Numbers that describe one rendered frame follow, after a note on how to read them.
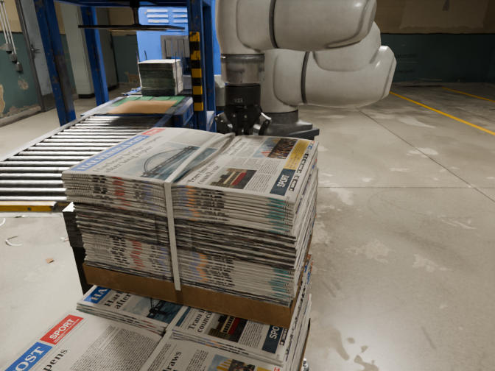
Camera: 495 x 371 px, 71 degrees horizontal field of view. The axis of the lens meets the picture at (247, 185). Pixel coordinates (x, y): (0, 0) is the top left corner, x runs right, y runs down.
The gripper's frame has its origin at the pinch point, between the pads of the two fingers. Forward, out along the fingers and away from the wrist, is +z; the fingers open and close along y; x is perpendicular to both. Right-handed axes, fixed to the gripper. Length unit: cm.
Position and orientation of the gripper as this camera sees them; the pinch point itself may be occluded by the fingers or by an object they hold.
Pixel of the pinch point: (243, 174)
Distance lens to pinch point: 80.5
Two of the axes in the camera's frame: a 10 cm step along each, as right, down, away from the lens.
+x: 3.2, -3.8, 8.7
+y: 9.5, 1.3, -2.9
